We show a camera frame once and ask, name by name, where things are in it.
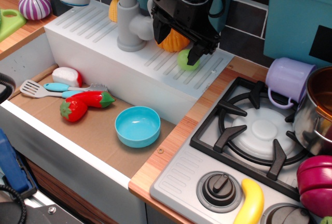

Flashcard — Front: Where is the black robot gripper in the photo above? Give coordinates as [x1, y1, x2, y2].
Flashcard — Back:
[151, 0, 220, 65]

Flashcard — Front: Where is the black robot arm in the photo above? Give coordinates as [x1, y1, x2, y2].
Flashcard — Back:
[151, 0, 226, 66]

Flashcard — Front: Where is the green toy pear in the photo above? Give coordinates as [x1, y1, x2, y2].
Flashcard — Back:
[177, 49, 200, 71]

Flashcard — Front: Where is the blue plastic bowl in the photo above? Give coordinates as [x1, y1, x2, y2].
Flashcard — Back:
[115, 106, 161, 148]

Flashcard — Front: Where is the orange toy pumpkin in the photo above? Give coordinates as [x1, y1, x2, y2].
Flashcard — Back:
[157, 29, 190, 52]

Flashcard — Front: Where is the grey toy faucet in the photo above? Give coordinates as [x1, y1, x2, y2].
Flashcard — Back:
[117, 0, 154, 52]

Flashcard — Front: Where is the yellow toy corn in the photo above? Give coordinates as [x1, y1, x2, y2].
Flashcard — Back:
[108, 0, 119, 22]

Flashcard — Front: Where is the white toy sink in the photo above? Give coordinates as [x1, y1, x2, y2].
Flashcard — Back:
[1, 1, 232, 188]

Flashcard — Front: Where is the red toy chili pepper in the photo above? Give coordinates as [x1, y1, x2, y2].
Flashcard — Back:
[73, 91, 116, 108]

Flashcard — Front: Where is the black stove grate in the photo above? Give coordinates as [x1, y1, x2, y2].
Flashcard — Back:
[190, 77, 308, 201]

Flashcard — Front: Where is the purple plastic mug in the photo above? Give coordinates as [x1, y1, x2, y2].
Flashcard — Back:
[266, 58, 316, 109]

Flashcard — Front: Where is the red white toy apple slice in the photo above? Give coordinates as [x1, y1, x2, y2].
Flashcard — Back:
[52, 67, 82, 87]

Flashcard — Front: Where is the teal storage bin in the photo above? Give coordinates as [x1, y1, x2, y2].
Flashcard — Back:
[264, 0, 331, 67]

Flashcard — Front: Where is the red toy strawberry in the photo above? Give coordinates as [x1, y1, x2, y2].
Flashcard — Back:
[60, 97, 88, 122]

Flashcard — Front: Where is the purple striped toy onion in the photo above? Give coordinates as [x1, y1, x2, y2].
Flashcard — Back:
[18, 0, 52, 20]

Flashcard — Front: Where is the grey slotted spatula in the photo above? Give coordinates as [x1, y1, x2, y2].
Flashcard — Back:
[20, 80, 81, 99]

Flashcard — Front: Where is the grey stove knob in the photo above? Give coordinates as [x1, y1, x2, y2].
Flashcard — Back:
[260, 203, 316, 224]
[196, 171, 242, 214]

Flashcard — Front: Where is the steel pot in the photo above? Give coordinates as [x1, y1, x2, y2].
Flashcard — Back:
[293, 66, 331, 155]

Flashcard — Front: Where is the green cutting board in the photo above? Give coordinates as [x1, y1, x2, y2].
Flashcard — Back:
[1, 9, 26, 41]

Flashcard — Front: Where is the yellow toy banana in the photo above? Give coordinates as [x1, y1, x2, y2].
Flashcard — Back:
[233, 178, 265, 224]

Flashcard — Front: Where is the magenta toy eggplant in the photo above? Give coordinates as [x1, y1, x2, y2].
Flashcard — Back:
[297, 155, 331, 218]

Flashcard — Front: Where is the blue clamp device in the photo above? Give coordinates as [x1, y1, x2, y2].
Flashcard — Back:
[1, 129, 37, 199]

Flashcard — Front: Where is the black cable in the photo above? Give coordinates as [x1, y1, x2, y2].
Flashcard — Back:
[0, 184, 27, 224]

